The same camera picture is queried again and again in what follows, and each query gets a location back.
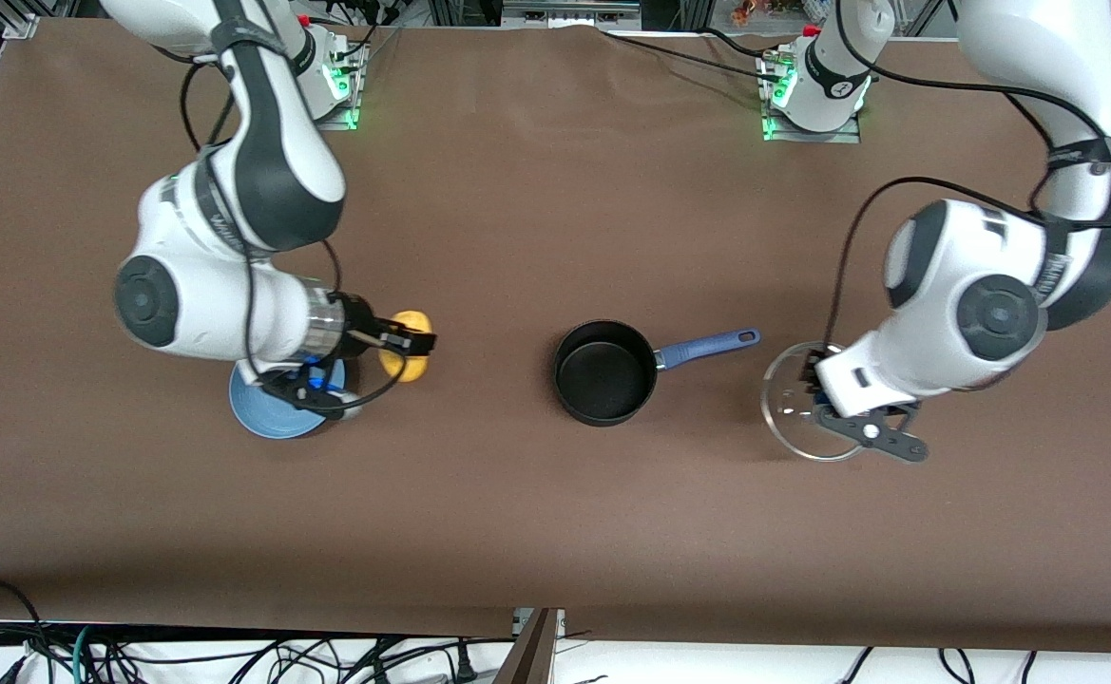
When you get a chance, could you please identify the glass pot lid blue knob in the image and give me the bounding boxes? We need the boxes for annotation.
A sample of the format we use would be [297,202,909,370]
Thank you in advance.
[760,341,866,464]

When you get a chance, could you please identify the brown table cloth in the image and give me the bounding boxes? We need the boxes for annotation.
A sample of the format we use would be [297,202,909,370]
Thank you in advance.
[0,17,1111,656]

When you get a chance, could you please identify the brown wooden board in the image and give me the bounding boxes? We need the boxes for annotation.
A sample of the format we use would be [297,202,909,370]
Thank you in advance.
[492,608,562,684]

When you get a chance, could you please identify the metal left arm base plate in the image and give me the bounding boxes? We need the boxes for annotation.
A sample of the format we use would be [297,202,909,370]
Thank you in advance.
[757,49,866,144]

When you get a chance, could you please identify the blue round plate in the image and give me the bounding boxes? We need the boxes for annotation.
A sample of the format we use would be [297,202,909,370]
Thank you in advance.
[229,359,362,440]

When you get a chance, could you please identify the dark pot with blue handle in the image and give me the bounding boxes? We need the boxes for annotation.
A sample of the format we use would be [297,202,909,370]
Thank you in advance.
[553,319,762,428]

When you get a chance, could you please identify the yellow potato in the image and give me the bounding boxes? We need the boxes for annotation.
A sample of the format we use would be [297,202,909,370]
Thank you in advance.
[378,309,435,384]

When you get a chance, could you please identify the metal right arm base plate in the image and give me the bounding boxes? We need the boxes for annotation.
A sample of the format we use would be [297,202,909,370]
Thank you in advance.
[311,27,372,130]

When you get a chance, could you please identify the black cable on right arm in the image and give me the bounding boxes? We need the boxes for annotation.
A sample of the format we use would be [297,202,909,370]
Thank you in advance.
[178,19,409,411]

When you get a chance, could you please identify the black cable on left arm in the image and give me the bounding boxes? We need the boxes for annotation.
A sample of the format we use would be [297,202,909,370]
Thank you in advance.
[821,38,1111,357]

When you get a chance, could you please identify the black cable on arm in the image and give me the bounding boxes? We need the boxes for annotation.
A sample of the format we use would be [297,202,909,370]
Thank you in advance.
[178,19,409,411]
[821,38,1111,357]

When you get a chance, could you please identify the black floor cable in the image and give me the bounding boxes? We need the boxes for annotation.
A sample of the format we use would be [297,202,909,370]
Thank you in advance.
[0,577,57,684]

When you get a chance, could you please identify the black cable across table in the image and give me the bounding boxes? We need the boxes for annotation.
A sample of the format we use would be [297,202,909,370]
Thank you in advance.
[603,28,789,85]

